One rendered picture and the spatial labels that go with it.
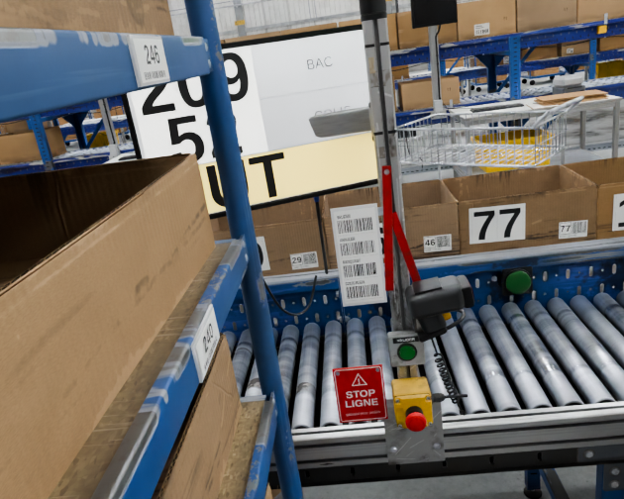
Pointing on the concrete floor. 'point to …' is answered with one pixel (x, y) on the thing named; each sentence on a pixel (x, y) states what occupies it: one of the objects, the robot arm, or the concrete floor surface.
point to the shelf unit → (112, 448)
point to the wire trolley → (489, 140)
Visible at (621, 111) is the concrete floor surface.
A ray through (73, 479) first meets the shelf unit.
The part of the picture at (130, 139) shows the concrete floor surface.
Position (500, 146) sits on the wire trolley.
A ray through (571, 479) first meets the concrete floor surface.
